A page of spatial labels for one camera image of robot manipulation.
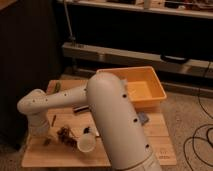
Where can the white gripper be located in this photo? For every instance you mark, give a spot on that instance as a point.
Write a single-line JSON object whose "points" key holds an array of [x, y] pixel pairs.
{"points": [[39, 125]]}

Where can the metal fork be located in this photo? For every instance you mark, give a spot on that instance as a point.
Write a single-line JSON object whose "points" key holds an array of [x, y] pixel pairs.
{"points": [[50, 136]]}

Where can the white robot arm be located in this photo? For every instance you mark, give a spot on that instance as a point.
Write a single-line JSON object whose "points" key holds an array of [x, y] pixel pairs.
{"points": [[116, 120]]}

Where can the bunch of dark grapes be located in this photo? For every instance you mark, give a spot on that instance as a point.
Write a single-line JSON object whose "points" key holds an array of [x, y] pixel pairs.
{"points": [[66, 137]]}

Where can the wooden table board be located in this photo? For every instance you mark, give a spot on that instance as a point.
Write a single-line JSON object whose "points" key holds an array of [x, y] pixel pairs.
{"points": [[56, 154]]}

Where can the striped brown chocolate bar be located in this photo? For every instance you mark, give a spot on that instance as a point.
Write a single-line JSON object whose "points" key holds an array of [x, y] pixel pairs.
{"points": [[80, 109]]}

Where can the blue sponge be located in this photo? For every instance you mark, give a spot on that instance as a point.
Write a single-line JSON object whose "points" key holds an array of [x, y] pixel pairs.
{"points": [[143, 118]]}

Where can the orange plastic bin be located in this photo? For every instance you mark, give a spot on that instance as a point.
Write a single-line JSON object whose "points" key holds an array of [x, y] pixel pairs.
{"points": [[142, 83]]}

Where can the white handled spatula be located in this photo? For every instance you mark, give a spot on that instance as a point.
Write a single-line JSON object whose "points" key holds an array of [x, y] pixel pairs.
{"points": [[92, 131]]}

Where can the grey metal shelf rail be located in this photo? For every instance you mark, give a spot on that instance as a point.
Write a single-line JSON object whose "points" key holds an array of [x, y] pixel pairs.
{"points": [[131, 58]]}

